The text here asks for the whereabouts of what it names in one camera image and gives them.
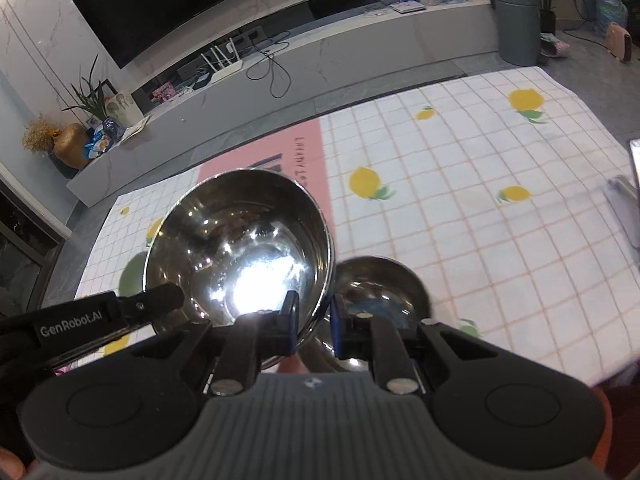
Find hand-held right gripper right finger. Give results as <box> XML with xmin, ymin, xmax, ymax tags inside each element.
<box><xmin>332</xmin><ymin>294</ymin><xmax>483</xmax><ymax>396</ymax></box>

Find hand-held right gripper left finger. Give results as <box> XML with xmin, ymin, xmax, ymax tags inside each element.
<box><xmin>135</xmin><ymin>291</ymin><xmax>302</xmax><ymax>396</ymax></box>

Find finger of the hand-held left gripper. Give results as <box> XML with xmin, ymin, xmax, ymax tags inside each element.
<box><xmin>117</xmin><ymin>282</ymin><xmax>185</xmax><ymax>328</ymax></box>

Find blue steel bowl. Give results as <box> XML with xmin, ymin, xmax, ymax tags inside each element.
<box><xmin>320</xmin><ymin>256</ymin><xmax>433</xmax><ymax>376</ymax></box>

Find orange steel bowl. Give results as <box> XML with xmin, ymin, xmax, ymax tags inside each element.
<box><xmin>142</xmin><ymin>170</ymin><xmax>336</xmax><ymax>376</ymax></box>

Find person's left hand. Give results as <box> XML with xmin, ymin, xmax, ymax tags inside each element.
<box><xmin>0</xmin><ymin>447</ymin><xmax>26</xmax><ymax>480</ymax></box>

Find dark glass cabinet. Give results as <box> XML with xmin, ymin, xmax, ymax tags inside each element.
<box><xmin>0</xmin><ymin>170</ymin><xmax>71</xmax><ymax>316</ymax></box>

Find checkered lemon tablecloth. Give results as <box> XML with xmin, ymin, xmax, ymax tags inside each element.
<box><xmin>74</xmin><ymin>67</ymin><xmax>640</xmax><ymax>391</ymax></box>

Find pink printed table mat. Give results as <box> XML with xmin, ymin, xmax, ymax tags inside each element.
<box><xmin>197</xmin><ymin>119</ymin><xmax>333</xmax><ymax>261</ymax></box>

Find blue snack packets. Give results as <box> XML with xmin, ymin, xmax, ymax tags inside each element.
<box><xmin>82</xmin><ymin>117</ymin><xmax>126</xmax><ymax>161</ymax></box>

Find pale paper sheet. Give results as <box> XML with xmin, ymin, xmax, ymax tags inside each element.
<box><xmin>120</xmin><ymin>115</ymin><xmax>151</xmax><ymax>141</ymax></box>

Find golden brown vase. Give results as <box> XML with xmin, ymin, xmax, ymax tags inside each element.
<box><xmin>54</xmin><ymin>122</ymin><xmax>91</xmax><ymax>170</ymax></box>

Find white illustrated card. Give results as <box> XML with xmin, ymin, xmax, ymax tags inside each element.
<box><xmin>105</xmin><ymin>92</ymin><xmax>138</xmax><ymax>128</ymax></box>

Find dried yellow flowers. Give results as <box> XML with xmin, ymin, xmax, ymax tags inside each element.
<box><xmin>22</xmin><ymin>115</ymin><xmax>61</xmax><ymax>153</ymax></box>

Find slender green leaf plant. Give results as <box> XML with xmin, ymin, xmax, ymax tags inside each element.
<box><xmin>62</xmin><ymin>55</ymin><xmax>108</xmax><ymax>121</ymax></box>

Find white router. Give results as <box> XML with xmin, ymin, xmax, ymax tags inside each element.
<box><xmin>200</xmin><ymin>37</ymin><xmax>244</xmax><ymax>85</ymax></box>

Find grey television console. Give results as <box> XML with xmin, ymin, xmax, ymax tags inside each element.
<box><xmin>66</xmin><ymin>0</ymin><xmax>501</xmax><ymax>208</ymax></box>

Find person's dark red clothing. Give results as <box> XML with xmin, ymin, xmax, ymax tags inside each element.
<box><xmin>592</xmin><ymin>385</ymin><xmax>640</xmax><ymax>480</ymax></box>

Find grey metal stand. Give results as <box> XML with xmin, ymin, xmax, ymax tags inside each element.
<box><xmin>602</xmin><ymin>175</ymin><xmax>640</xmax><ymax>251</ymax></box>

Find grey trash bin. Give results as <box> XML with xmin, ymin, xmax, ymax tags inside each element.
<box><xmin>490</xmin><ymin>0</ymin><xmax>542</xmax><ymax>67</ymax></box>

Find pink space heater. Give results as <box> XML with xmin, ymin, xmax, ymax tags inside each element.
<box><xmin>604</xmin><ymin>22</ymin><xmax>633</xmax><ymax>63</ymax></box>

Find blue water bottle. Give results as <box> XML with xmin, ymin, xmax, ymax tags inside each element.
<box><xmin>595</xmin><ymin>0</ymin><xmax>630</xmax><ymax>38</ymax></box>

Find black cable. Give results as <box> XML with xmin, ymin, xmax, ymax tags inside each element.
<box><xmin>247</xmin><ymin>32</ymin><xmax>293</xmax><ymax>100</ymax></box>

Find black wall television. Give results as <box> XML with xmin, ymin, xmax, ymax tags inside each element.
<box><xmin>68</xmin><ymin>0</ymin><xmax>305</xmax><ymax>69</ymax></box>

